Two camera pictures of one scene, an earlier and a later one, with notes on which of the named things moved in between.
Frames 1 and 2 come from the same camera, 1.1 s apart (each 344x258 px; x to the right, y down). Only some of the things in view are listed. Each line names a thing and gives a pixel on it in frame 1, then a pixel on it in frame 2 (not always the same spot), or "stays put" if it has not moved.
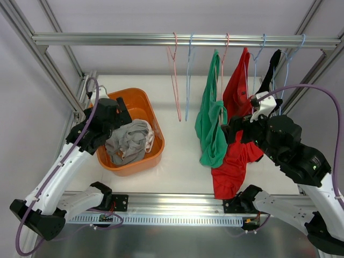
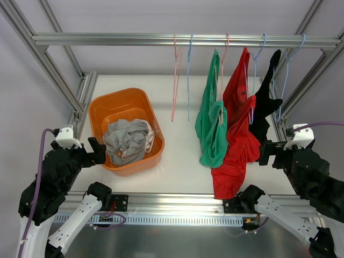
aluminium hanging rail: x=228 y=40 stays put
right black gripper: x=236 y=127 → x=274 y=151
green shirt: x=210 y=125 stays put
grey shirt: x=126 y=144 stays put
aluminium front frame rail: x=175 y=203 stays put
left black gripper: x=122 y=110 → x=91 y=151
